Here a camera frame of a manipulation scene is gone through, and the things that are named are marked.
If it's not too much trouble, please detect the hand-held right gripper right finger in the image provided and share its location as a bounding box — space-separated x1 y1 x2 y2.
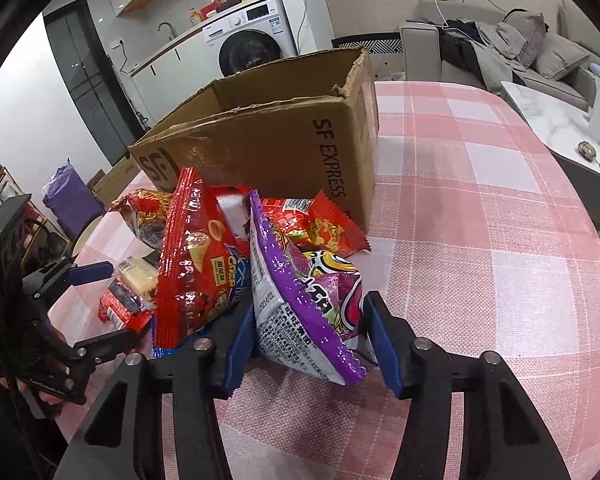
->
362 290 573 480

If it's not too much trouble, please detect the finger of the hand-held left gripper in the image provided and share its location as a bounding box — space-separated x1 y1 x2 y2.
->
24 260 116 301
17 310 141 406

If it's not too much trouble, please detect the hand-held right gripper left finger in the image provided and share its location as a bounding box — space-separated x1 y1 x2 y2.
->
55 304 258 480

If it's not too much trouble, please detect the clear biscuit packet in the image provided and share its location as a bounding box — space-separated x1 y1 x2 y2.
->
98 255 160 333

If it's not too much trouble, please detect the purple snack packet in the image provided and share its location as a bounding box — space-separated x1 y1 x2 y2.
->
249 191 368 387

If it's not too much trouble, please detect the white noodle snack bag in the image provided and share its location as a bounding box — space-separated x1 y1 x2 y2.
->
110 187 181 251

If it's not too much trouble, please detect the red cone snack bag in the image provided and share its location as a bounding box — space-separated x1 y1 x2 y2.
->
153 166 253 350

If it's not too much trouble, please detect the red gold print packet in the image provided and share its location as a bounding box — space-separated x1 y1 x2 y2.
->
260 190 372 258

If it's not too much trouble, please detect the brown cardboard box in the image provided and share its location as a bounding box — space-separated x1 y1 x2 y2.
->
128 46 381 233

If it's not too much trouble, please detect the person's left hand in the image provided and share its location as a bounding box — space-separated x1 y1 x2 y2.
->
19 379 68 407

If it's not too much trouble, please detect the wooden shoe rack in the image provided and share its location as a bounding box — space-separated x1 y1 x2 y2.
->
0 167 76 261

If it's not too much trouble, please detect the purple plastic bag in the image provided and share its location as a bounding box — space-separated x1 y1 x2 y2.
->
42 160 106 241

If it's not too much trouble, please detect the cardboard box with print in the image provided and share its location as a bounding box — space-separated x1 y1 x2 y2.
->
92 157 138 206

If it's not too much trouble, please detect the pink plaid tablecloth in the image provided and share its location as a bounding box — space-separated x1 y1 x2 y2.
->
45 80 600 480

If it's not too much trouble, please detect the dark glass door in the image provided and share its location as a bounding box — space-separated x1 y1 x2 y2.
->
44 9 143 166

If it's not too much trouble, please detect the white kitchen counter cabinet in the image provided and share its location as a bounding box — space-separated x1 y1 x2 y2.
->
130 22 221 126

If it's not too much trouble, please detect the marble top coffee table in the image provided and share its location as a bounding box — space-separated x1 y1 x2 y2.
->
500 80 600 271

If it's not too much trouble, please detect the grey sofa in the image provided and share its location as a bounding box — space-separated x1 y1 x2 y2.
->
400 0 600 111

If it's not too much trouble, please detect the black white patterned mat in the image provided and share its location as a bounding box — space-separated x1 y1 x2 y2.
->
332 35 403 56

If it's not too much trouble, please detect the white washing machine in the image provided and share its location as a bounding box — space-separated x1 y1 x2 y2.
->
202 0 301 78

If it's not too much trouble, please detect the pile of dark clothes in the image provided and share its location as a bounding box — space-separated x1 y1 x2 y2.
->
440 17 531 86

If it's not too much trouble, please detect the grey cushion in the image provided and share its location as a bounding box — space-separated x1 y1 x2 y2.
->
535 34 591 81
504 10 548 68

